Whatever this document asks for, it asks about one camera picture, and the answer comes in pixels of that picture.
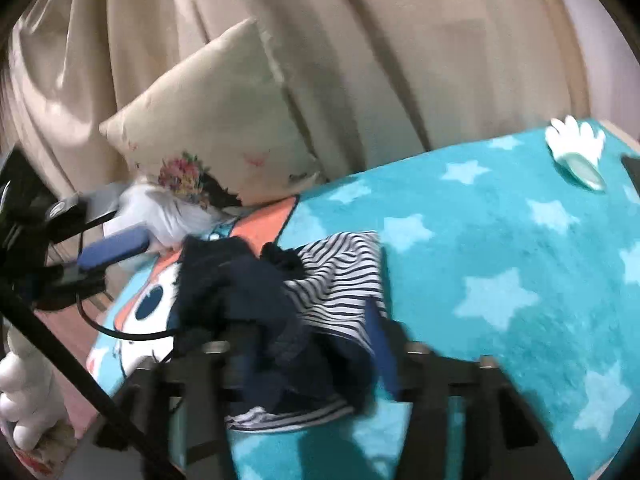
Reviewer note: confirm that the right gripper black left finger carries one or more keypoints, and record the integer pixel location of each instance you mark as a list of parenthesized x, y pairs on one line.
[(171, 422)]

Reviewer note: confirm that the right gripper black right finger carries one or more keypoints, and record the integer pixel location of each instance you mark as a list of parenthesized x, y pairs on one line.
[(467, 420)]

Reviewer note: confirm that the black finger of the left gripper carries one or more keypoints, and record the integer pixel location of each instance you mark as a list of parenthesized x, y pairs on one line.
[(114, 249)]

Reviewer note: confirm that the navy striped pants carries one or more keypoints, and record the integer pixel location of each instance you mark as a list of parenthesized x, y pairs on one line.
[(295, 320)]

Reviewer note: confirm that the grey plush pillow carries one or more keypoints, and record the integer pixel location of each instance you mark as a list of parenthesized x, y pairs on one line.
[(168, 219)]

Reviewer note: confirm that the beige floral cushion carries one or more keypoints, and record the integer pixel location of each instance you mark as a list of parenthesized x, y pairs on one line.
[(216, 130)]

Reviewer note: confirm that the teal cartoon blanket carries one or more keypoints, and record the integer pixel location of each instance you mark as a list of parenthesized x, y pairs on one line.
[(492, 248)]

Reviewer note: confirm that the white green plush toy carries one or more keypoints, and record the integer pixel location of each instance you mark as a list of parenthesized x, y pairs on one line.
[(577, 148)]

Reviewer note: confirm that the black smartphone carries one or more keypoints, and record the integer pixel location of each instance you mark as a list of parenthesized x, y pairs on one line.
[(632, 166)]

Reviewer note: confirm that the beige curtain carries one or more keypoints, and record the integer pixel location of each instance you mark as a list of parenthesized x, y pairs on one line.
[(367, 82)]

